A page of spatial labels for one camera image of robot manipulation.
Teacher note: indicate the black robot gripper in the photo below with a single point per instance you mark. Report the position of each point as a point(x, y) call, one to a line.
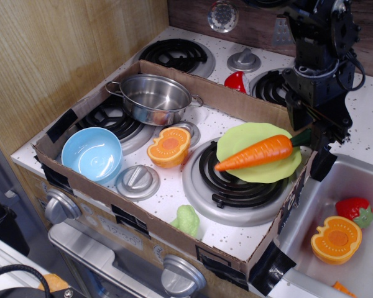
point(311, 98)

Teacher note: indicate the orange plastic toy carrot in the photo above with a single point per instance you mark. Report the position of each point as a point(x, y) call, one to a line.
point(269, 150)

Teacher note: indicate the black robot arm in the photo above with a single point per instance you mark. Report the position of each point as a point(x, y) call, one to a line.
point(323, 70)

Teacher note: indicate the light green plastic plate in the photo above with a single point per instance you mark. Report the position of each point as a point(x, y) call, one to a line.
point(245, 135)

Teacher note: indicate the black rear right burner coil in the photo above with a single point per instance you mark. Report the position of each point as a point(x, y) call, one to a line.
point(270, 87)

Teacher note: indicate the red toy pepper slice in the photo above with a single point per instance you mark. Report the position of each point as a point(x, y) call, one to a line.
point(238, 81)

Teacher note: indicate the silver stove knob rear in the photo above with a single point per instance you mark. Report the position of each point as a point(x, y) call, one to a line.
point(244, 61)

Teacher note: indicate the silver stove knob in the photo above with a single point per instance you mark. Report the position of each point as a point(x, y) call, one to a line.
point(244, 61)
point(192, 129)
point(138, 183)

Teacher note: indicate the hanging metal spatula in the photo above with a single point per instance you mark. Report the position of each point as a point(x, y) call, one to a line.
point(282, 35)

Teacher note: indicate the red toy strawberry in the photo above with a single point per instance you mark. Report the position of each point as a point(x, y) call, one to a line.
point(356, 209)

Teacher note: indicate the black front right burner coil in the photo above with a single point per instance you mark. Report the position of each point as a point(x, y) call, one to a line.
point(228, 190)

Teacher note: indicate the silver stove knob middle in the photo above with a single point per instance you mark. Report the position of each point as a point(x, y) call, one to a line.
point(192, 129)

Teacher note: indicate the orange toy pumpkin half in sink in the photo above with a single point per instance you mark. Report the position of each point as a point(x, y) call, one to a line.
point(337, 240)

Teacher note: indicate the hanging metal strainer ladle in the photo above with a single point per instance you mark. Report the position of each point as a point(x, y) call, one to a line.
point(223, 16)

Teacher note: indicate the brown cardboard fence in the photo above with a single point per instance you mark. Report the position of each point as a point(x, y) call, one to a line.
point(265, 263)

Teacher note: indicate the green toy vegetable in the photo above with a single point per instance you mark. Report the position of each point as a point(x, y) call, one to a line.
point(186, 220)

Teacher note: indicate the stainless steel pot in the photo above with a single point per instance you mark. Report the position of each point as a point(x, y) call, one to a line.
point(153, 99)

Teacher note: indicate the metal sink basin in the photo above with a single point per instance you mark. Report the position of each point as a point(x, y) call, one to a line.
point(347, 178)

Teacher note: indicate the orange toy piece in sink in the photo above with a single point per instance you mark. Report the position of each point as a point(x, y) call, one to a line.
point(340, 287)

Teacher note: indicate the silver stove knob front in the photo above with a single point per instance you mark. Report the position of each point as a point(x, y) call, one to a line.
point(138, 183)

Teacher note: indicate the black front left burner coil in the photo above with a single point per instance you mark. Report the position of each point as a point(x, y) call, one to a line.
point(110, 115)

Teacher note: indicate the silver oven knob right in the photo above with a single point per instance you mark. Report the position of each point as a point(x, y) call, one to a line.
point(180, 278)

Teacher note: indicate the silver oven knob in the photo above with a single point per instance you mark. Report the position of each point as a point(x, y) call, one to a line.
point(60, 207)
point(180, 278)

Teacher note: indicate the light blue plastic bowl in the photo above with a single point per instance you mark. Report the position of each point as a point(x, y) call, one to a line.
point(95, 153)

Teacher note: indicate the silver oven knob left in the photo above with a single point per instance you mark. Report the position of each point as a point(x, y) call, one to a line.
point(60, 207)

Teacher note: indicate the silver oven door handle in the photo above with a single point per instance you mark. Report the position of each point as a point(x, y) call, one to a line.
point(107, 269)

